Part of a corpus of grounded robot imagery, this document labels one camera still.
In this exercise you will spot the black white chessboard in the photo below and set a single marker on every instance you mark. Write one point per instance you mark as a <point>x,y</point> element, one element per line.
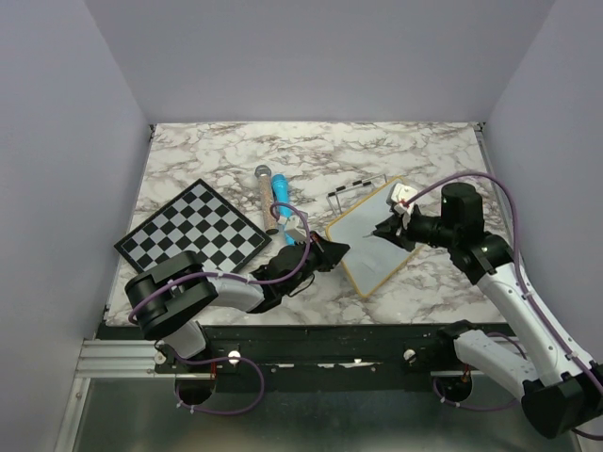
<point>200,220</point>

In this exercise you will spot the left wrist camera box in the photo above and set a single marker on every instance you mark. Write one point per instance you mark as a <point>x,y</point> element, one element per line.
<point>295,229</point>

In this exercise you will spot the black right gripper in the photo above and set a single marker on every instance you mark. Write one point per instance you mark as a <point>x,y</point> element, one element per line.
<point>394,230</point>

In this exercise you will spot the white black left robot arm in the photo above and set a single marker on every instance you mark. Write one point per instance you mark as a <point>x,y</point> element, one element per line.
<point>166,298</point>

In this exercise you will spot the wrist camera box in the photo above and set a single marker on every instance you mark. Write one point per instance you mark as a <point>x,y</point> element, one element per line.
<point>295,229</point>
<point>399,198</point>

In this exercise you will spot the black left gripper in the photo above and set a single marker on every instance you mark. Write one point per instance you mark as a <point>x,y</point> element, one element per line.
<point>329,253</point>

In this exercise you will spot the metal wire whiteboard stand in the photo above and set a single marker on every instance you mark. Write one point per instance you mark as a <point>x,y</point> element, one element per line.
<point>333,197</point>

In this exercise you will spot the yellow framed whiteboard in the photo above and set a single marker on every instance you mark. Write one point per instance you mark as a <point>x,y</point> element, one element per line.
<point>371,261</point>

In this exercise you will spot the aluminium frame rail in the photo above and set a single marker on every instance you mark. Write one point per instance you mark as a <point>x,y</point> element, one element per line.
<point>119,403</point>

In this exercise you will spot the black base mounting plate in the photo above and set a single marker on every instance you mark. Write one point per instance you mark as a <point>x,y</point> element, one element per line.
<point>287,359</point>

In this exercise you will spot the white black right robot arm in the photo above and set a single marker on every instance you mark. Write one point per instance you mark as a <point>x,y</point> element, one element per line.
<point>559,384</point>

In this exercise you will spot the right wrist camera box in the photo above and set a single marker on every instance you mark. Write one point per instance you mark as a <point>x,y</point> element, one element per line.
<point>399,198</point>

